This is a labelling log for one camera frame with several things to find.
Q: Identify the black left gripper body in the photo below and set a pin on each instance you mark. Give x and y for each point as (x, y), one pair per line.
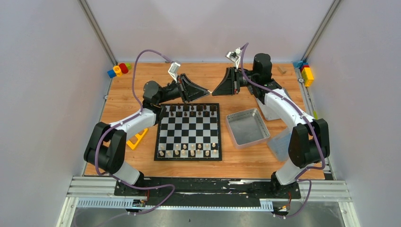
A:
(182, 88)

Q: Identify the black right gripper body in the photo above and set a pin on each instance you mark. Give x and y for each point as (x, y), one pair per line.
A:
(237, 78)

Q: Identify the black white chessboard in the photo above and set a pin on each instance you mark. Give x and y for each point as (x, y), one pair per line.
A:
(187, 124)

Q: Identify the metal tin box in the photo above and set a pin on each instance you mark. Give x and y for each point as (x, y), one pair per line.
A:
(247, 128)

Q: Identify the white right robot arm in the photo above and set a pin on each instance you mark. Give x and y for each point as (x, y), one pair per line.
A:
(309, 143)

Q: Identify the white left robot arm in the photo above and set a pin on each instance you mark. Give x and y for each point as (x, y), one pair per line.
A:
(107, 144)

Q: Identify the small wooden block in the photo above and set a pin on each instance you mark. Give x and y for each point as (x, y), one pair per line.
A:
(282, 70)

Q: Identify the yellow triangular plastic stand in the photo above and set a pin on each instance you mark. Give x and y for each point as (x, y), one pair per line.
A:
(139, 137)

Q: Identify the coloured toy brick stack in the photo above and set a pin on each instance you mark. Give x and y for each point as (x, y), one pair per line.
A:
(306, 72)

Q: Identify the coloured toy cylinders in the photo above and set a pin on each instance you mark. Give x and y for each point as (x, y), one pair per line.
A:
(119, 70)

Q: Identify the blue plastic bag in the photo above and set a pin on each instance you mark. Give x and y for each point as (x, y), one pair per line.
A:
(279, 145)

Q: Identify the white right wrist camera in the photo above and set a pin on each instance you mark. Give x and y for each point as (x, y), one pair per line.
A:
(234, 56)

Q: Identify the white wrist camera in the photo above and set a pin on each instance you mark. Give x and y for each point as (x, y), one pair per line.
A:
(234, 56)
(173, 70)

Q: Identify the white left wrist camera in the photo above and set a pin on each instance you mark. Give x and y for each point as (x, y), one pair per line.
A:
(173, 70)

